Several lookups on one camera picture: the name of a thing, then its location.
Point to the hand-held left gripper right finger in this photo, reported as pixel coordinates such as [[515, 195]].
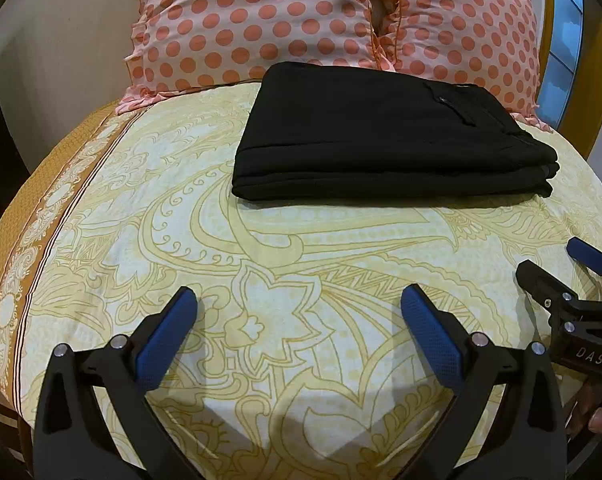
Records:
[[431, 337]]

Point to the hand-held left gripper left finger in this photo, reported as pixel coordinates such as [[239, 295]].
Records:
[[165, 340]]

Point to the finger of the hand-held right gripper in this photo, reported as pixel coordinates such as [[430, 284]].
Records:
[[587, 254], [543, 285]]

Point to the black pants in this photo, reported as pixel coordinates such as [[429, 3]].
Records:
[[381, 140]]

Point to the person's right hand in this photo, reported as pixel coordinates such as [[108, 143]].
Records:
[[601, 417]]

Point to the yellow patterned bed sheet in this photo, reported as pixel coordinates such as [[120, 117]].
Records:
[[231, 285]]

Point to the wooden chair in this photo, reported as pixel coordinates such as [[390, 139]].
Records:
[[1, 425]]

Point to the wooden framed window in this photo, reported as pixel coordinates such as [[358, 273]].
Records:
[[566, 35]]

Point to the pink polka dot pillow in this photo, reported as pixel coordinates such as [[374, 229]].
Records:
[[461, 30], [251, 20]]

